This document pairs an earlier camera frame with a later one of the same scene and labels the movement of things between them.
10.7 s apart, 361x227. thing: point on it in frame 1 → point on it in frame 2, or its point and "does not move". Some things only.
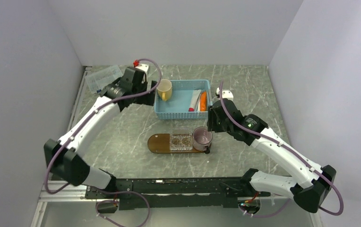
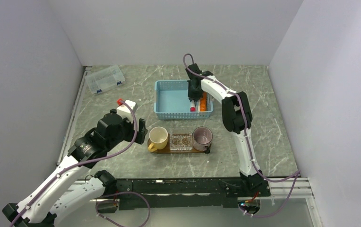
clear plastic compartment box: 98,81 does not move
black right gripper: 211,123 → 195,97
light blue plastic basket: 177,107 does not move
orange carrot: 203,101 does not move
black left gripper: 147,99 → 140,134
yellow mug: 164,89 → 158,136
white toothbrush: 209,100 does not move
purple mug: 202,139 does not move
